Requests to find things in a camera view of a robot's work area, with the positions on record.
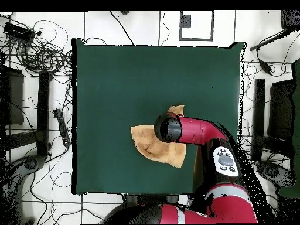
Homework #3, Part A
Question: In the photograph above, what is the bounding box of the black power strip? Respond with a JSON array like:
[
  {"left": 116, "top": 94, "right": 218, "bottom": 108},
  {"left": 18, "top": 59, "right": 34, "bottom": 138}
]
[{"left": 53, "top": 108, "right": 71, "bottom": 148}]

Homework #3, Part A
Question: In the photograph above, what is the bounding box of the dark green hanging cloth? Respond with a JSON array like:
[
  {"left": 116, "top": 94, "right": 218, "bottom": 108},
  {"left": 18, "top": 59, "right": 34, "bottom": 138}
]
[{"left": 278, "top": 58, "right": 300, "bottom": 199}]

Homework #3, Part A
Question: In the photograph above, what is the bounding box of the black power adapter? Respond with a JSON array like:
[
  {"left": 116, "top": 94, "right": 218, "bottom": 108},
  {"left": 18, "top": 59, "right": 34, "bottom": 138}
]
[{"left": 259, "top": 60, "right": 273, "bottom": 76}]

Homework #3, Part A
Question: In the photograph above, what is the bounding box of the dark grey square plate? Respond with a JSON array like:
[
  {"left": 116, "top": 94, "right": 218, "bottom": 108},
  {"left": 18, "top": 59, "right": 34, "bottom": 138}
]
[{"left": 179, "top": 14, "right": 192, "bottom": 29}]

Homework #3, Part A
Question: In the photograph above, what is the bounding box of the grey floor tape frame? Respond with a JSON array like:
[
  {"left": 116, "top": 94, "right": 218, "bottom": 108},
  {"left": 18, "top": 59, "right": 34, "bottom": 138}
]
[{"left": 179, "top": 9, "right": 214, "bottom": 42}]

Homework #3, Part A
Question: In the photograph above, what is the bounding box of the black floor cable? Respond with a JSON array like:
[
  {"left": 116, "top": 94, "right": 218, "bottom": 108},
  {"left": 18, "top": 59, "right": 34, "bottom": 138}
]
[{"left": 110, "top": 11, "right": 136, "bottom": 46}]

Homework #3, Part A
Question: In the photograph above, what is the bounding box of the dark green table cloth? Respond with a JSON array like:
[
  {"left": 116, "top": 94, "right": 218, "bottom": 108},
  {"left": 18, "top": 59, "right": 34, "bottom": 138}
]
[{"left": 71, "top": 37, "right": 247, "bottom": 196}]

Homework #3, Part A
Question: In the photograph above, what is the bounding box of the black flat box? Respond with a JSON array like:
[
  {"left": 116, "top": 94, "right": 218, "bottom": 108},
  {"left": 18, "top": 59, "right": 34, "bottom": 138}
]
[
  {"left": 0, "top": 66, "right": 25, "bottom": 125},
  {"left": 267, "top": 79, "right": 295, "bottom": 141}
]

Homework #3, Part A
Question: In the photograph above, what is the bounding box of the black stand bar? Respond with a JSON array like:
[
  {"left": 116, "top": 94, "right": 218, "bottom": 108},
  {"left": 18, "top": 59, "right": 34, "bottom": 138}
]
[
  {"left": 253, "top": 78, "right": 266, "bottom": 161},
  {"left": 36, "top": 71, "right": 53, "bottom": 157}
]

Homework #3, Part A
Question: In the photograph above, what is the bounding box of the black speckled box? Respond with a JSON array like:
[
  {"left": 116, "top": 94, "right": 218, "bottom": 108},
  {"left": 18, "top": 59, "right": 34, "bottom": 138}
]
[{"left": 280, "top": 9, "right": 300, "bottom": 30}]

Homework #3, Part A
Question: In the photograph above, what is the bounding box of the black boom pole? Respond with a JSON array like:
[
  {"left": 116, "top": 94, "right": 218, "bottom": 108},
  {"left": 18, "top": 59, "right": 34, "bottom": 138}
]
[{"left": 248, "top": 29, "right": 292, "bottom": 52}]

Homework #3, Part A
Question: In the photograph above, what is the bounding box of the yellow terry towel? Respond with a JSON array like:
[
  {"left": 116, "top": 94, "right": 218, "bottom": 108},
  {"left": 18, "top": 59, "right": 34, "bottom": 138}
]
[{"left": 130, "top": 104, "right": 188, "bottom": 169}]

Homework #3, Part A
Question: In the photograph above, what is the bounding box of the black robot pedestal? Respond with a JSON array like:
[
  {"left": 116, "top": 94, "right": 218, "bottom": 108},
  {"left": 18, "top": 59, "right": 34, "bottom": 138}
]
[{"left": 122, "top": 193, "right": 190, "bottom": 208}]

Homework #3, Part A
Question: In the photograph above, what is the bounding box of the black network box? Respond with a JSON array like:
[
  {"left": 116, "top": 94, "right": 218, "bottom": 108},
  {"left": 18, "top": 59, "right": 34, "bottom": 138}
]
[{"left": 3, "top": 21, "right": 36, "bottom": 43}]

